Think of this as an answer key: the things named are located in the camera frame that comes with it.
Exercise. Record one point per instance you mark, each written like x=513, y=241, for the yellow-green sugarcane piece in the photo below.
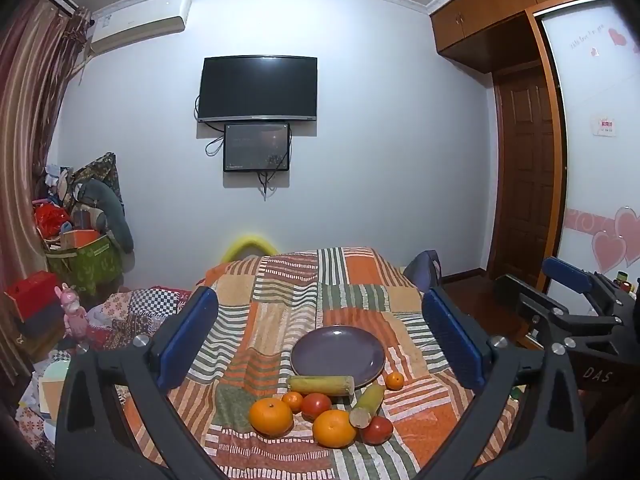
x=322, y=385
x=367, y=404

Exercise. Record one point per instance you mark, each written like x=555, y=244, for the white heart-print sliding door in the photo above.
x=595, y=175

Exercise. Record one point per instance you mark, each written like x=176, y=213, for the red plastic bag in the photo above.
x=50, y=220

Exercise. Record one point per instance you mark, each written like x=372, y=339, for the striped patchwork blanket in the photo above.
x=310, y=300

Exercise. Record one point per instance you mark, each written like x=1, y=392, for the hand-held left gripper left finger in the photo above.
x=186, y=342

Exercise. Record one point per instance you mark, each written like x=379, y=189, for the small tangerine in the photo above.
x=394, y=381
x=292, y=401

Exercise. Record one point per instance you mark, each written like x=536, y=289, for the grey plush toy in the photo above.
x=107, y=210

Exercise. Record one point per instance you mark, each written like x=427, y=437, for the red tomato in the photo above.
x=316, y=405
x=377, y=430

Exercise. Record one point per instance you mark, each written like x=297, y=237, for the green fabric storage box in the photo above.
x=85, y=265

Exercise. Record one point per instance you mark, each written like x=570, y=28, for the red box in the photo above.
x=30, y=292

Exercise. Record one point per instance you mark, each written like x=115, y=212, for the brown wooden door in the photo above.
x=525, y=170

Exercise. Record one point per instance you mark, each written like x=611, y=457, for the small black wall monitor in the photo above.
x=256, y=146

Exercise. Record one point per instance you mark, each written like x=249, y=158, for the striped brown curtain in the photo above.
x=25, y=135

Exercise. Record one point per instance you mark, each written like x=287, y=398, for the purple ceramic plate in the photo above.
x=337, y=352

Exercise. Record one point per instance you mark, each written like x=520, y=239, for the wall-mounted black television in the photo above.
x=258, y=87

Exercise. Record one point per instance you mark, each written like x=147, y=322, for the pink plush rabbit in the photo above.
x=75, y=310

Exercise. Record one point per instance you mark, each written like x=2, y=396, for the dark patterned cloth bag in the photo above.
x=100, y=166

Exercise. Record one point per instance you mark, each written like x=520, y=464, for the white air conditioner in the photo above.
x=137, y=22

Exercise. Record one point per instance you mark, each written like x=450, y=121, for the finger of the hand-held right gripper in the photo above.
x=567, y=275
x=540, y=307

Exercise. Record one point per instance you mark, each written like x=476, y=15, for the checkered floral quilt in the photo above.
x=145, y=305

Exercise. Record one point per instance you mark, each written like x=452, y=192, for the yellow curved cushion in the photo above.
x=248, y=245

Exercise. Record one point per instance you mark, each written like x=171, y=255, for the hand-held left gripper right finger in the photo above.
x=452, y=345

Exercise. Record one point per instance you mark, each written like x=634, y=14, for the small white door label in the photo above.
x=606, y=126

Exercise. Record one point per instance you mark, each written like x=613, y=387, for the large orange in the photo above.
x=270, y=416
x=334, y=428

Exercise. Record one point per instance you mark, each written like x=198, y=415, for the wooden overhead wardrobe cabinets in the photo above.
x=490, y=20

